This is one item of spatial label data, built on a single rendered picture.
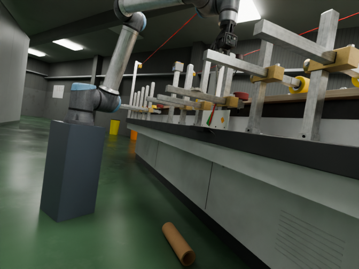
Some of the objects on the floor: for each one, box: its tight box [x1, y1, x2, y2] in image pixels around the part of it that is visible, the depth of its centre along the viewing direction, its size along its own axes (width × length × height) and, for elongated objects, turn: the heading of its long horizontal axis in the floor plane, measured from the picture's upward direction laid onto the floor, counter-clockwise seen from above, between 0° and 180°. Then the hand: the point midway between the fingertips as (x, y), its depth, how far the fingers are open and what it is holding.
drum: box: [110, 119, 120, 135], centre depth 815 cm, size 36×36×59 cm
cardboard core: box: [162, 222, 196, 266], centre depth 118 cm, size 30×8×8 cm
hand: (218, 66), depth 106 cm, fingers closed
